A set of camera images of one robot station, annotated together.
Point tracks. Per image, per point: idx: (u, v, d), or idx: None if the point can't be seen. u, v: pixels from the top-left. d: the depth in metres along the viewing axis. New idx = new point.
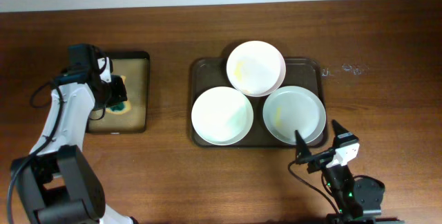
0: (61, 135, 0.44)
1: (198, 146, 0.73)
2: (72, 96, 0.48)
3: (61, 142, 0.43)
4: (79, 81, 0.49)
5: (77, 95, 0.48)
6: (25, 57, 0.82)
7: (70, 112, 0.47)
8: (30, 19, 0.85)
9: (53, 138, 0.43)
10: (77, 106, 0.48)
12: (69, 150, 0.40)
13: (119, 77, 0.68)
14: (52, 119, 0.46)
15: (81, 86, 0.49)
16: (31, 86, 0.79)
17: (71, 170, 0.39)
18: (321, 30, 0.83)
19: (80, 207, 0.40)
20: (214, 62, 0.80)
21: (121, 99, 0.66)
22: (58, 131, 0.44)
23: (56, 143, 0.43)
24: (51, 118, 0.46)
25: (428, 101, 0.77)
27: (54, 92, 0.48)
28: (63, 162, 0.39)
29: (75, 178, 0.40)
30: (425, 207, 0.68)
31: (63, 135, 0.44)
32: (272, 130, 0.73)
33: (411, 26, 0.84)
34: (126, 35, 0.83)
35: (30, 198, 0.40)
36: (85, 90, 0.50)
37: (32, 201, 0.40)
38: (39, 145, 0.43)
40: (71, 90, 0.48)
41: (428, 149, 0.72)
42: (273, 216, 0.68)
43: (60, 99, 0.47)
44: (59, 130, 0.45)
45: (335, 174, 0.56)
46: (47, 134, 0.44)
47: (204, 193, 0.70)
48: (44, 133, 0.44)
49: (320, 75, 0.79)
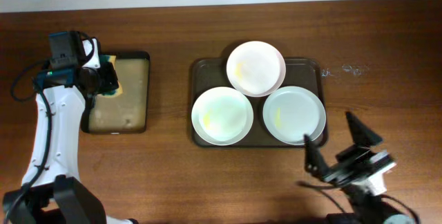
0: (55, 162, 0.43)
1: (198, 146, 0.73)
2: (61, 106, 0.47)
3: (56, 170, 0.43)
4: (69, 84, 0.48)
5: (65, 104, 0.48)
6: (27, 58, 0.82)
7: (61, 129, 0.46)
8: (31, 19, 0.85)
9: (45, 166, 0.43)
10: (66, 121, 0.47)
12: (65, 182, 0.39)
13: (110, 63, 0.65)
14: (42, 139, 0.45)
15: (70, 90, 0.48)
16: (32, 86, 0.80)
17: (69, 202, 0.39)
18: (320, 31, 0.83)
19: None
20: (213, 62, 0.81)
21: (112, 87, 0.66)
22: (50, 155, 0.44)
23: (50, 172, 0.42)
24: (41, 139, 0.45)
25: (429, 101, 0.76)
27: (40, 100, 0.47)
28: (61, 196, 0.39)
29: (74, 209, 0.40)
30: (425, 208, 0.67)
31: (56, 161, 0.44)
32: (272, 130, 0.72)
33: (411, 26, 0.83)
34: (126, 36, 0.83)
35: None
36: (74, 93, 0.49)
37: None
38: (32, 176, 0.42)
40: (60, 99, 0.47)
41: (429, 149, 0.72)
42: (273, 216, 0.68)
43: (47, 113, 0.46)
44: (52, 154, 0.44)
45: (359, 191, 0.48)
46: (39, 162, 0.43)
47: (204, 193, 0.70)
48: (35, 161, 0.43)
49: (320, 76, 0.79)
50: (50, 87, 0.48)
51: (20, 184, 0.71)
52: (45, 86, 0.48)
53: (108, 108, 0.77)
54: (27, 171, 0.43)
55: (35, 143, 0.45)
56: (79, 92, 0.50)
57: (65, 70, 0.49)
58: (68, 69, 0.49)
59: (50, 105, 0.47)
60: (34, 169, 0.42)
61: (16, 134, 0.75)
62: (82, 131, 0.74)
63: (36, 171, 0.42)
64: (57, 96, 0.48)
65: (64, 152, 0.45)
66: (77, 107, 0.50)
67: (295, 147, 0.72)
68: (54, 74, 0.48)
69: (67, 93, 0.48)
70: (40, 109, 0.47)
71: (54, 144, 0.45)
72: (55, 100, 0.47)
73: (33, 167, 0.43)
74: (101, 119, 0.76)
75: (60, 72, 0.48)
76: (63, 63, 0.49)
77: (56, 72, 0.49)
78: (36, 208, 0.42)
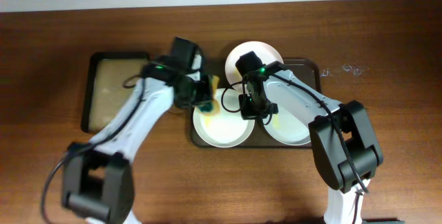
0: (123, 137, 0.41)
1: (197, 146, 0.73)
2: (151, 97, 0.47)
3: (120, 145, 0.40)
4: (167, 82, 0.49)
5: (154, 98, 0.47)
6: (25, 57, 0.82)
7: (142, 115, 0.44)
8: (30, 19, 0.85)
9: (114, 137, 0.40)
10: (150, 110, 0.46)
12: (122, 161, 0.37)
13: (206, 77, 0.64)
14: (124, 114, 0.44)
15: (162, 89, 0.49)
16: (28, 86, 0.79)
17: (114, 181, 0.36)
18: (321, 31, 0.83)
19: (105, 213, 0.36)
20: (213, 63, 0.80)
21: (203, 99, 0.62)
22: (122, 131, 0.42)
23: (116, 144, 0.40)
24: (124, 114, 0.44)
25: (429, 101, 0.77)
27: (138, 86, 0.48)
28: (111, 171, 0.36)
29: (115, 191, 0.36)
30: (425, 207, 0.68)
31: (125, 137, 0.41)
32: (270, 131, 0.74)
33: (412, 25, 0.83)
34: (125, 35, 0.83)
35: (68, 183, 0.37)
36: (163, 93, 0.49)
37: (69, 186, 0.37)
38: (99, 140, 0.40)
40: (152, 90, 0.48)
41: (428, 148, 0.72)
42: (273, 216, 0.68)
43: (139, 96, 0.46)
44: (124, 130, 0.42)
45: (281, 81, 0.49)
46: (112, 131, 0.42)
47: (204, 193, 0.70)
48: (110, 128, 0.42)
49: (319, 76, 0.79)
50: (155, 78, 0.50)
51: (15, 184, 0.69)
52: (150, 75, 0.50)
53: (108, 107, 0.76)
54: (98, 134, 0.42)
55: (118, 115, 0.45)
56: (165, 97, 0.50)
57: (167, 75, 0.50)
58: (171, 72, 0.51)
59: (145, 90, 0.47)
60: (102, 135, 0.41)
61: (13, 134, 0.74)
62: (82, 131, 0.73)
63: (103, 139, 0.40)
64: (152, 89, 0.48)
65: (136, 131, 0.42)
66: (163, 101, 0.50)
67: (293, 147, 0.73)
68: (161, 70, 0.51)
69: (159, 88, 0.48)
70: (135, 92, 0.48)
71: (130, 122, 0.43)
72: (151, 90, 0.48)
73: (106, 132, 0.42)
74: (101, 119, 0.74)
75: (162, 72, 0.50)
76: (173, 62, 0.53)
77: (163, 70, 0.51)
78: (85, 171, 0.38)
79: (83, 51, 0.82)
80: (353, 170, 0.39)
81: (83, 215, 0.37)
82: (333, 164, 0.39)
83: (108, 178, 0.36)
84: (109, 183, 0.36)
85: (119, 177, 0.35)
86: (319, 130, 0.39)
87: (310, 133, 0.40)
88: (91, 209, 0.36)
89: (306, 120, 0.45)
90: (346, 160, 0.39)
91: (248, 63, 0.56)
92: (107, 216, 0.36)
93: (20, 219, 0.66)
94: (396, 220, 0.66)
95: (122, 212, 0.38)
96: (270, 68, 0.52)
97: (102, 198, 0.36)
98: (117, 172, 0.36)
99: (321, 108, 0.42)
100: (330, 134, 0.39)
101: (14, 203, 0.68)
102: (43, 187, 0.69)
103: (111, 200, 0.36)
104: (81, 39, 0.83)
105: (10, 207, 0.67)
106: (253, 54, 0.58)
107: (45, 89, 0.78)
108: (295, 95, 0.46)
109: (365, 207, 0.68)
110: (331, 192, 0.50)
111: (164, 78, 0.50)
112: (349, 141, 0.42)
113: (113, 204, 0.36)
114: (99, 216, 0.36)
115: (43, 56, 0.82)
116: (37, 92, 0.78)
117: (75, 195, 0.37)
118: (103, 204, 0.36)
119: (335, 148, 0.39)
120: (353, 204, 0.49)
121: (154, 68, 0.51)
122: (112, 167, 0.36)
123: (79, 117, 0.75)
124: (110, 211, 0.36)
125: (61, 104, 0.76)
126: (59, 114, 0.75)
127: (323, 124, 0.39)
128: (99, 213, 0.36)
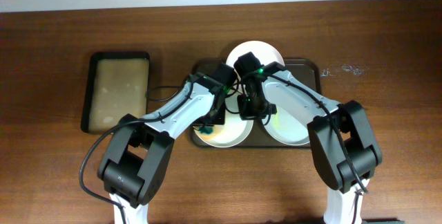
0: (170, 122, 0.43)
1: (197, 146, 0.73)
2: (197, 98, 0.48)
3: (166, 128, 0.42)
4: (210, 89, 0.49)
5: (199, 100, 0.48)
6: (25, 57, 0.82)
7: (186, 110, 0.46)
8: (30, 19, 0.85)
9: (163, 119, 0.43)
10: (193, 109, 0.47)
12: (166, 139, 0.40)
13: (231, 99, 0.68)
14: (173, 105, 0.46)
15: (205, 95, 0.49)
16: (28, 86, 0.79)
17: (155, 157, 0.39)
18: (320, 31, 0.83)
19: (138, 184, 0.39)
20: (213, 62, 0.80)
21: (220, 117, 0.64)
22: (170, 116, 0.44)
23: (164, 126, 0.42)
24: (171, 104, 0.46)
25: (429, 101, 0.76)
27: (186, 86, 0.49)
28: (156, 146, 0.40)
29: (152, 165, 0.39)
30: (425, 207, 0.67)
31: (171, 123, 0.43)
32: (270, 131, 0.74)
33: (413, 25, 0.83)
34: (125, 36, 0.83)
35: (112, 148, 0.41)
36: (204, 100, 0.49)
37: (112, 152, 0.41)
38: (149, 117, 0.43)
40: (199, 92, 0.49)
41: (428, 148, 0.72)
42: (273, 216, 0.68)
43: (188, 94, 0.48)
44: (171, 116, 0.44)
45: (279, 81, 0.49)
46: (161, 113, 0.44)
47: (204, 193, 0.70)
48: (160, 111, 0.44)
49: (320, 76, 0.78)
50: (201, 84, 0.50)
51: (16, 184, 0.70)
52: (198, 81, 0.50)
53: (110, 108, 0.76)
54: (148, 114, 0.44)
55: (166, 104, 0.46)
56: (204, 106, 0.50)
57: (212, 84, 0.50)
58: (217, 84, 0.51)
59: (192, 91, 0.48)
60: (152, 115, 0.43)
61: (14, 134, 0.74)
62: (82, 131, 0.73)
63: (152, 118, 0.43)
64: (199, 91, 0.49)
65: (179, 121, 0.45)
66: (200, 108, 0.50)
67: (293, 147, 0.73)
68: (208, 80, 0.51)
69: (206, 92, 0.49)
70: (183, 90, 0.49)
71: (176, 112, 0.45)
72: (197, 92, 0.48)
73: (155, 113, 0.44)
74: (102, 119, 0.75)
75: (209, 82, 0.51)
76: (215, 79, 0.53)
77: (209, 80, 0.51)
78: (128, 143, 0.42)
79: (83, 50, 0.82)
80: (352, 170, 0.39)
81: (116, 185, 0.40)
82: (332, 164, 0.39)
83: (152, 153, 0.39)
84: (150, 158, 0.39)
85: (161, 153, 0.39)
86: (318, 130, 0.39)
87: (309, 135, 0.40)
88: (126, 179, 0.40)
89: (304, 120, 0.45)
90: (346, 160, 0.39)
91: (246, 63, 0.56)
92: (137, 191, 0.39)
93: (21, 218, 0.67)
94: (396, 220, 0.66)
95: (150, 193, 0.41)
96: (268, 68, 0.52)
97: (139, 171, 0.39)
98: (160, 149, 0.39)
99: (320, 109, 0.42)
100: (329, 135, 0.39)
101: (14, 202, 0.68)
102: (42, 187, 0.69)
103: (147, 174, 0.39)
104: (81, 39, 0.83)
105: (10, 207, 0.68)
106: (251, 54, 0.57)
107: (45, 89, 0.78)
108: (294, 95, 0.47)
109: (365, 207, 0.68)
110: (331, 192, 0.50)
111: (208, 86, 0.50)
112: (347, 142, 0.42)
113: (146, 180, 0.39)
114: (132, 186, 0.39)
115: (43, 57, 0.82)
116: (37, 92, 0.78)
117: (116, 163, 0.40)
118: (138, 178, 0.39)
119: (335, 148, 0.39)
120: (352, 205, 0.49)
121: (202, 77, 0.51)
122: (158, 144, 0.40)
123: (80, 117, 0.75)
124: (142, 187, 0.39)
125: (62, 104, 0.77)
126: (59, 113, 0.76)
127: (322, 124, 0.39)
128: (133, 182, 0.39)
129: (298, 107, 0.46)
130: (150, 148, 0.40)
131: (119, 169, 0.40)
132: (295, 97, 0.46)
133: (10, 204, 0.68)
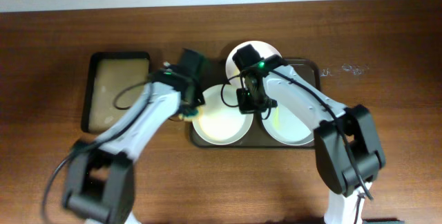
0: (128, 138, 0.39)
1: (198, 146, 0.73)
2: (159, 100, 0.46)
3: (125, 146, 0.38)
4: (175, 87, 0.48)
5: (162, 103, 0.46)
6: (25, 57, 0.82)
7: (149, 115, 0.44)
8: (30, 18, 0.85)
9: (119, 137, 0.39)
10: (155, 115, 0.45)
12: (125, 159, 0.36)
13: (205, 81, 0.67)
14: (131, 114, 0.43)
15: (170, 92, 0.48)
16: (28, 86, 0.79)
17: (117, 180, 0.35)
18: (321, 31, 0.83)
19: (105, 213, 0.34)
20: (213, 62, 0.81)
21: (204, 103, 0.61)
22: (129, 132, 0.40)
23: (121, 145, 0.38)
24: (130, 113, 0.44)
25: (429, 101, 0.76)
27: (147, 88, 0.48)
28: (116, 169, 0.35)
29: (116, 191, 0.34)
30: (424, 208, 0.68)
31: (130, 138, 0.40)
32: (271, 131, 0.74)
33: (412, 25, 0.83)
34: (125, 36, 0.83)
35: (70, 179, 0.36)
36: (168, 99, 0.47)
37: (71, 182, 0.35)
38: (104, 140, 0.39)
40: (161, 93, 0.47)
41: (428, 148, 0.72)
42: (273, 216, 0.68)
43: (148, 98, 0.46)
44: (130, 131, 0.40)
45: (280, 77, 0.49)
46: (117, 131, 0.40)
47: (204, 193, 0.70)
48: (116, 128, 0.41)
49: (320, 76, 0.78)
50: (162, 85, 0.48)
51: (15, 184, 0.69)
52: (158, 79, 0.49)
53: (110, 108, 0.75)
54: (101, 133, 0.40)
55: (126, 113, 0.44)
56: (172, 103, 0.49)
57: (176, 79, 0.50)
58: (182, 83, 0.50)
59: (153, 93, 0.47)
60: (108, 136, 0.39)
61: (14, 134, 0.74)
62: (81, 131, 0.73)
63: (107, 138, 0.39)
64: (161, 92, 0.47)
65: (141, 132, 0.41)
66: (167, 108, 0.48)
67: (293, 147, 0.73)
68: (171, 80, 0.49)
69: (168, 92, 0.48)
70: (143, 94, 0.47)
71: (135, 122, 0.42)
72: (159, 94, 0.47)
73: (110, 133, 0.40)
74: (102, 119, 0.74)
75: (173, 77, 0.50)
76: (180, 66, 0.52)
77: (172, 75, 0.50)
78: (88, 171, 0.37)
79: (83, 50, 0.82)
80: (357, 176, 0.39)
81: (82, 216, 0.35)
82: (337, 170, 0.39)
83: (111, 175, 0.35)
84: (111, 182, 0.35)
85: (122, 176, 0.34)
86: (325, 135, 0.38)
87: (315, 140, 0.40)
88: (90, 210, 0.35)
89: (309, 123, 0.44)
90: (351, 166, 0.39)
91: (246, 57, 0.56)
92: (106, 218, 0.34)
93: (21, 218, 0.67)
94: (396, 220, 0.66)
95: (121, 217, 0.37)
96: (269, 61, 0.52)
97: (102, 198, 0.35)
98: (120, 171, 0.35)
99: (326, 112, 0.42)
100: (335, 140, 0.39)
101: (14, 203, 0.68)
102: (42, 187, 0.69)
103: (111, 201, 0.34)
104: (81, 39, 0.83)
105: (10, 207, 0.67)
106: (251, 47, 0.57)
107: (45, 89, 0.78)
108: (299, 94, 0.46)
109: (365, 207, 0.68)
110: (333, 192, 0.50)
111: (172, 83, 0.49)
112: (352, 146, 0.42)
113: (112, 208, 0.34)
114: (98, 217, 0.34)
115: (43, 56, 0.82)
116: (38, 92, 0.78)
117: (76, 195, 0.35)
118: (104, 202, 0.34)
119: (340, 153, 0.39)
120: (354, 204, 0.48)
121: (164, 72, 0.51)
122: (117, 165, 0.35)
123: (80, 117, 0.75)
124: (110, 214, 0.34)
125: (62, 104, 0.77)
126: (59, 114, 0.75)
127: (329, 130, 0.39)
128: (98, 213, 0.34)
129: (302, 108, 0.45)
130: (109, 172, 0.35)
131: (81, 199, 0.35)
132: (300, 95, 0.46)
133: (10, 204, 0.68)
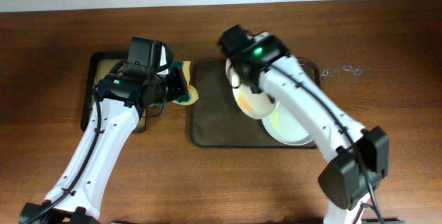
0: (81, 187, 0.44)
1: (197, 146, 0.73)
2: (112, 124, 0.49)
3: (80, 197, 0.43)
4: (130, 100, 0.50)
5: (116, 125, 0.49)
6: (26, 57, 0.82)
7: (101, 149, 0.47)
8: (30, 19, 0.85)
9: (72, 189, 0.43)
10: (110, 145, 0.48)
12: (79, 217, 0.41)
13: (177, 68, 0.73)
14: (83, 153, 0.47)
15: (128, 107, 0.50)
16: (28, 86, 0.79)
17: None
18: (321, 31, 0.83)
19: None
20: (213, 61, 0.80)
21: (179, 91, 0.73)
22: (81, 180, 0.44)
23: (74, 198, 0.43)
24: (81, 151, 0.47)
25: (429, 101, 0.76)
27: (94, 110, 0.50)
28: None
29: None
30: (424, 207, 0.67)
31: (83, 186, 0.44)
32: (270, 131, 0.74)
33: (412, 25, 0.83)
34: (125, 36, 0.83)
35: None
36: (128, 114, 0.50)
37: None
38: (57, 196, 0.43)
40: (112, 116, 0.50)
41: (428, 149, 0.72)
42: (273, 216, 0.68)
43: (97, 129, 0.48)
44: (82, 180, 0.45)
45: (281, 73, 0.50)
46: (69, 180, 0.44)
47: (204, 193, 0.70)
48: (68, 175, 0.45)
49: (320, 76, 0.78)
50: (112, 98, 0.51)
51: (16, 184, 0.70)
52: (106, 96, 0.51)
53: None
54: (54, 187, 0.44)
55: (79, 148, 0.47)
56: (135, 114, 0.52)
57: (130, 86, 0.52)
58: (136, 84, 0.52)
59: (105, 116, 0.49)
60: (59, 190, 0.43)
61: (14, 134, 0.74)
62: (82, 131, 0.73)
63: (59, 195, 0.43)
64: (112, 113, 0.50)
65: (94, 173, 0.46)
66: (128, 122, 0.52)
67: (293, 147, 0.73)
68: (120, 85, 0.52)
69: (120, 112, 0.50)
70: (93, 119, 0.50)
71: (88, 164, 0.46)
72: (109, 117, 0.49)
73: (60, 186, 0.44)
74: None
75: (126, 87, 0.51)
76: (135, 68, 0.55)
77: (122, 85, 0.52)
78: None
79: (83, 50, 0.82)
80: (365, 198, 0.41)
81: None
82: (349, 195, 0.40)
83: None
84: None
85: None
86: (342, 166, 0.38)
87: (332, 169, 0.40)
88: None
89: (319, 137, 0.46)
90: (361, 189, 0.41)
91: (234, 37, 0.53)
92: None
93: None
94: (396, 220, 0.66)
95: None
96: (262, 45, 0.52)
97: None
98: None
99: (343, 135, 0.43)
100: (354, 171, 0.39)
101: (14, 202, 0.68)
102: (42, 187, 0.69)
103: None
104: (81, 39, 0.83)
105: (10, 207, 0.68)
106: (237, 27, 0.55)
107: (45, 89, 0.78)
108: (307, 100, 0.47)
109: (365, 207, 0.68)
110: None
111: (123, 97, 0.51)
112: None
113: None
114: None
115: (43, 56, 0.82)
116: (38, 92, 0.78)
117: None
118: None
119: (356, 181, 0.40)
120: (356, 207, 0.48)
121: (113, 84, 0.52)
122: None
123: (80, 117, 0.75)
124: None
125: (63, 104, 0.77)
126: (59, 113, 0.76)
127: (348, 162, 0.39)
128: None
129: (310, 119, 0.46)
130: None
131: None
132: (309, 101, 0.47)
133: (10, 204, 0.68)
